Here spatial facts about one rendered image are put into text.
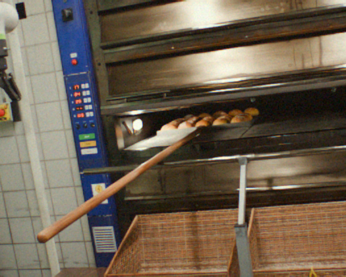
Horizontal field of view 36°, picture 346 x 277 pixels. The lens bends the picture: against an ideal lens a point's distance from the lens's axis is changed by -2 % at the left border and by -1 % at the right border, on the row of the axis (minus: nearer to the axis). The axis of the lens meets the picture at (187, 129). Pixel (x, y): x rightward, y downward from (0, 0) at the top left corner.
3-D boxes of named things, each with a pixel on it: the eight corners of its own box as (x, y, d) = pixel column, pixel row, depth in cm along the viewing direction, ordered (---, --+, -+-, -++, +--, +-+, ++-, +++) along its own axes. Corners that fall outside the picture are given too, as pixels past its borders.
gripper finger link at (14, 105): (9, 101, 178) (10, 101, 178) (13, 122, 179) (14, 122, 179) (16, 100, 177) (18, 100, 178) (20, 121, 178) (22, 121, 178)
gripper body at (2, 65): (-7, 60, 175) (-3, 88, 176) (-25, 61, 167) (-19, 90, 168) (11, 57, 172) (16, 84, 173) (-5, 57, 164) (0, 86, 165)
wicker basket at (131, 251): (144, 265, 274) (135, 214, 271) (251, 260, 259) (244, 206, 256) (107, 308, 228) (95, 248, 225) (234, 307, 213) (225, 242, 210)
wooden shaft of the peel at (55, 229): (46, 244, 133) (44, 233, 132) (36, 245, 134) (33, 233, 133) (201, 132, 296) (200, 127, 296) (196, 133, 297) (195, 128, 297)
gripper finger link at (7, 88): (-7, 79, 171) (-5, 76, 172) (10, 102, 179) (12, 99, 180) (2, 78, 170) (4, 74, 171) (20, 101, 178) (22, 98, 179)
